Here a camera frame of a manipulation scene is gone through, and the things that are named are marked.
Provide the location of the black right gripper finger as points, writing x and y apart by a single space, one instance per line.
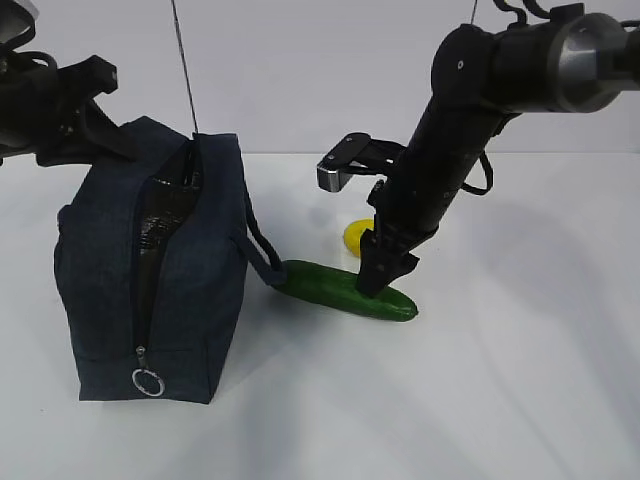
403 266
375 263

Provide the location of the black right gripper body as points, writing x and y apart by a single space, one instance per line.
445 154

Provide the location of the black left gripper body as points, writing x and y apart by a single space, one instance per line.
40 105

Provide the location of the yellow lemon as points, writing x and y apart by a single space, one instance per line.
353 233

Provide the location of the green cucumber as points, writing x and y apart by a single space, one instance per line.
336 288

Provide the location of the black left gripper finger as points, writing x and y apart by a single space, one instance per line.
101 132

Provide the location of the navy blue fabric bag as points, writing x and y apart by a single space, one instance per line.
151 264

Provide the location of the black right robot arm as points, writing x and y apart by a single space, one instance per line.
575 62

